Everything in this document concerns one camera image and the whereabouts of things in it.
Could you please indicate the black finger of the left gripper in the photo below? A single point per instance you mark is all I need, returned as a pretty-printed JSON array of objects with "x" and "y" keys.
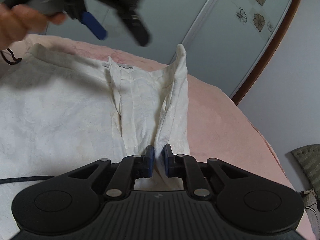
[{"x": 135, "y": 27}]

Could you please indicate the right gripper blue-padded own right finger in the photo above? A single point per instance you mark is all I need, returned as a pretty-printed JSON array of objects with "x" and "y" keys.
[{"x": 188, "y": 169}]

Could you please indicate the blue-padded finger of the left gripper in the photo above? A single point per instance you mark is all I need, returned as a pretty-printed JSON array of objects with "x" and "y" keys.
[{"x": 93, "y": 25}]

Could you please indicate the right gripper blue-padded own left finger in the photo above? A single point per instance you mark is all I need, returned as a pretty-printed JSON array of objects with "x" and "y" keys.
[{"x": 126, "y": 172}]

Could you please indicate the white patterned pants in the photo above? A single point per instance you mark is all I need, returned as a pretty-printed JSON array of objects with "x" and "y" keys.
[{"x": 60, "y": 112}]

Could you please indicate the person's left hand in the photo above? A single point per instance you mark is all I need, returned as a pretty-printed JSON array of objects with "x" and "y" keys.
[{"x": 17, "y": 22}]

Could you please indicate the pink bed sheet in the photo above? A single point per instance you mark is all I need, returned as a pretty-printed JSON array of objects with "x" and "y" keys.
[{"x": 251, "y": 196}]

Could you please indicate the frosted glass wardrobe door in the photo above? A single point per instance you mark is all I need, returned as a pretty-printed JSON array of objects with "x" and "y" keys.
[{"x": 224, "y": 39}]

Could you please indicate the olive green tufted headboard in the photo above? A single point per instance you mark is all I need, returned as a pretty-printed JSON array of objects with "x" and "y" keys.
[{"x": 308, "y": 160}]

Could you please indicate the brown wooden door frame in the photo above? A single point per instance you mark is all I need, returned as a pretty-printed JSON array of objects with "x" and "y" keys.
[{"x": 271, "y": 47}]

